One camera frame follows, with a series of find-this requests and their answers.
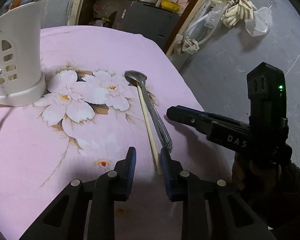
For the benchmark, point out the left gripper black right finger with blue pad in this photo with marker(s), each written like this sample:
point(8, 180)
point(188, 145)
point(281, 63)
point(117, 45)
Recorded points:
point(185, 187)

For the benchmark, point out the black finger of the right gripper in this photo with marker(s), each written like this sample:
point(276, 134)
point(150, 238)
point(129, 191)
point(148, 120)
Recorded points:
point(221, 130)

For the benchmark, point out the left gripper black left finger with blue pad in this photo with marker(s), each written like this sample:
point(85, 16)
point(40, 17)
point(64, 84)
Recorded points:
point(113, 186)

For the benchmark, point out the wooden chopstick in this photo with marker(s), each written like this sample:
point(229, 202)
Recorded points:
point(149, 131)

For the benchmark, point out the pink floral tablecloth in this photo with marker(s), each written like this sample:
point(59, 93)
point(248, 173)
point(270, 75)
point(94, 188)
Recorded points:
point(85, 123)

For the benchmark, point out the beige rag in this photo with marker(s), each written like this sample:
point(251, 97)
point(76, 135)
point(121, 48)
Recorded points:
point(189, 46)

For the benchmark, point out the steel spoon right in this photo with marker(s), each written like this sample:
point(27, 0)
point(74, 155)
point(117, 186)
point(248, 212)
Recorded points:
point(140, 79)

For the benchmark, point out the clear plastic bag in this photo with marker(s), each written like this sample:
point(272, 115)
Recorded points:
point(261, 23)

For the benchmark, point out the cream rubber gloves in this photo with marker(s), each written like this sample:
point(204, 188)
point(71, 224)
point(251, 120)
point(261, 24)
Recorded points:
point(235, 10)

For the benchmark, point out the grey cabinet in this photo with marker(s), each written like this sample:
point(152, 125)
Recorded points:
point(151, 22)

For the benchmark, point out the white utensil holder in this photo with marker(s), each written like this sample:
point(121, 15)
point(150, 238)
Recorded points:
point(21, 78)

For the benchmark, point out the brown door frame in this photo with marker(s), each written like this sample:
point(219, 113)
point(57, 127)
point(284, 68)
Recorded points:
point(184, 21)

